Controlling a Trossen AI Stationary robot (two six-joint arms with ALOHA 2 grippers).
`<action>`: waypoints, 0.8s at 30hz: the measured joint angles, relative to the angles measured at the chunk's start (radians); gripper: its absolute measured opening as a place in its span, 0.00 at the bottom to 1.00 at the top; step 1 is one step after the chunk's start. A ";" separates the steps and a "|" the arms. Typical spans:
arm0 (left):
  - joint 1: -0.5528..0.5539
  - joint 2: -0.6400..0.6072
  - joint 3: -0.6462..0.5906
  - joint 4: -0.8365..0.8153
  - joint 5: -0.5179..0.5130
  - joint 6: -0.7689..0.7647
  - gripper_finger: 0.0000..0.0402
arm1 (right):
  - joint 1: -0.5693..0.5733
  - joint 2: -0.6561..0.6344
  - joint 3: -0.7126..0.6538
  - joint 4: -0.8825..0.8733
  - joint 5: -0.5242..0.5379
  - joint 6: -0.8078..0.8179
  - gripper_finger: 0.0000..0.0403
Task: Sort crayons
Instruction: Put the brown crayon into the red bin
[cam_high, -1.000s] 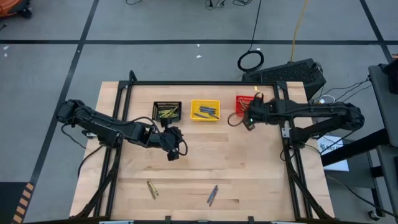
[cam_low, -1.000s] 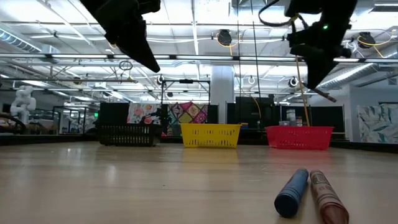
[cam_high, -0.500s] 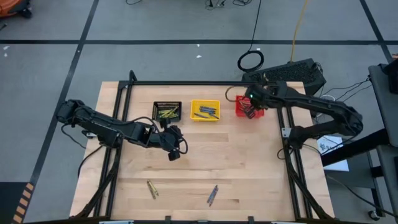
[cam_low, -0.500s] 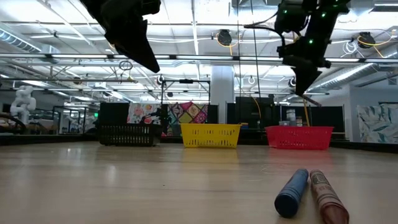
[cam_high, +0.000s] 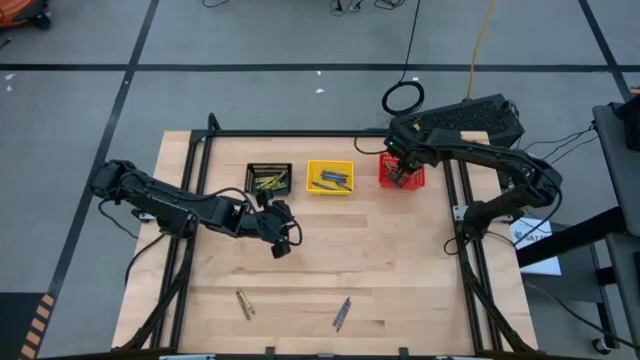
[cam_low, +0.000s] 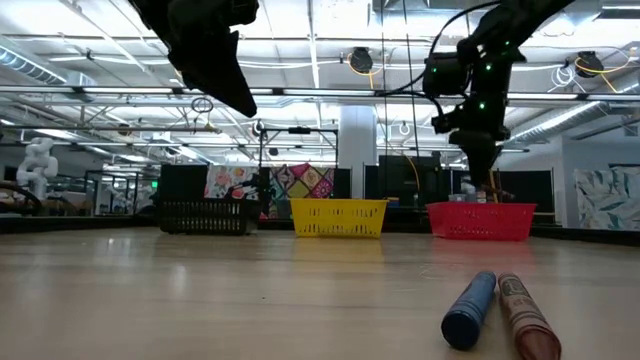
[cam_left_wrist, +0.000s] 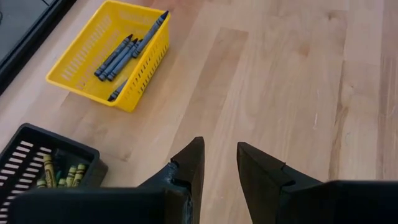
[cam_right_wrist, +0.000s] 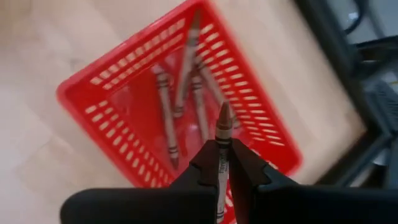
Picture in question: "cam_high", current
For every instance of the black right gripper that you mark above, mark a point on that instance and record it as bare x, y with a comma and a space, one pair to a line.
410, 147

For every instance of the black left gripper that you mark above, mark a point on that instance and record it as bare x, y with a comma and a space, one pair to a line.
255, 222

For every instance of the green crayon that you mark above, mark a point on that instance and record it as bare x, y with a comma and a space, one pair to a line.
281, 184
262, 184
272, 188
248, 302
243, 304
265, 178
279, 178

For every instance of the blue crayon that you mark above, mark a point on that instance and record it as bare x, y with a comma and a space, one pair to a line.
335, 174
325, 186
334, 179
344, 186
342, 311

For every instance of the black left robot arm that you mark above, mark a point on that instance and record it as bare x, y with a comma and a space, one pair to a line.
175, 207

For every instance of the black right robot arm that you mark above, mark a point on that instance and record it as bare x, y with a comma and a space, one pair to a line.
500, 155

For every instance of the red plastic basket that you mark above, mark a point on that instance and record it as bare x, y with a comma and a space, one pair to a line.
419, 180

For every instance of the black plastic basket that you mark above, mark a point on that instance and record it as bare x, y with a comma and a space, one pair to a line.
250, 177

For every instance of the yellow plastic basket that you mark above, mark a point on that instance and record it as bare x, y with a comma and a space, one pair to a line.
312, 175

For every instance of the white printed paper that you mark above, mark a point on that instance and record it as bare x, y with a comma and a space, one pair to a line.
537, 230

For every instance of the black desk beam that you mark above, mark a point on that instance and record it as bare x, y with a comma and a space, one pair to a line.
570, 237

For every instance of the grey desk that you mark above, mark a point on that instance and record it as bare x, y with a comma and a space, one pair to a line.
615, 165
625, 290

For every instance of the black caster wheel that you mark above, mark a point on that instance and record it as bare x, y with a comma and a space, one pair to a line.
599, 346

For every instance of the orange wheeled cart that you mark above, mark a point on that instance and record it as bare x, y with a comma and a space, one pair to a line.
15, 10

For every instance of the black metal table frame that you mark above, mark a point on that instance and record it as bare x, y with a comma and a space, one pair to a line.
300, 134

